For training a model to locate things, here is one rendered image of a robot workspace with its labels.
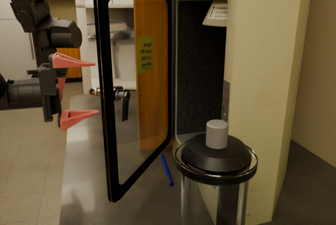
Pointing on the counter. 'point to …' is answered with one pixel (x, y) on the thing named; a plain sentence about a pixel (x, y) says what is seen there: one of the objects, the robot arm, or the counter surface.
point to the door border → (106, 71)
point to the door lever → (94, 91)
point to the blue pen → (167, 170)
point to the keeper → (225, 100)
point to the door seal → (112, 79)
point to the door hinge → (173, 63)
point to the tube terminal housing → (259, 67)
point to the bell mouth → (217, 13)
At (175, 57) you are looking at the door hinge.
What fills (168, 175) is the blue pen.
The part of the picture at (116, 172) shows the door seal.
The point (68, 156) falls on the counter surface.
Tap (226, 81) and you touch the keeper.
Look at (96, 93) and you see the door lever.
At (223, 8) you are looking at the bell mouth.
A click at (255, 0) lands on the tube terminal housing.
